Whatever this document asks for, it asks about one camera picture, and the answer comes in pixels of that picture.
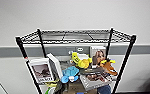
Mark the plain white flat box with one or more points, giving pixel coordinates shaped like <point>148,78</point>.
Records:
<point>54,65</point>

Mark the orange plush toy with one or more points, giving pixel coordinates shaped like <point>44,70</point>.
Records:
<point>109,68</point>

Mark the flat box with photo print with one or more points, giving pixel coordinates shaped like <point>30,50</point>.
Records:
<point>94,79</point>

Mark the green and yellow toy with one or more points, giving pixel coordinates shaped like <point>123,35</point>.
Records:
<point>51,86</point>

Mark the white wall socket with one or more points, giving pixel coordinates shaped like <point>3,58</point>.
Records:
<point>80,49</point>

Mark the white box with landscape picture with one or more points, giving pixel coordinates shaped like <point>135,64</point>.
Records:
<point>41,71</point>

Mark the yellow plush toy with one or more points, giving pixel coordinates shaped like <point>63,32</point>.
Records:
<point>81,61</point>

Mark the dark blue cap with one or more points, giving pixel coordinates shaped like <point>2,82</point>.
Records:
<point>104,90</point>

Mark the large brown cardboard box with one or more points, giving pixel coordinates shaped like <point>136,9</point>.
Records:
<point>76,89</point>

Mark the blue plush toy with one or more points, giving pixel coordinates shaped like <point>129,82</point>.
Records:
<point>71,71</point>

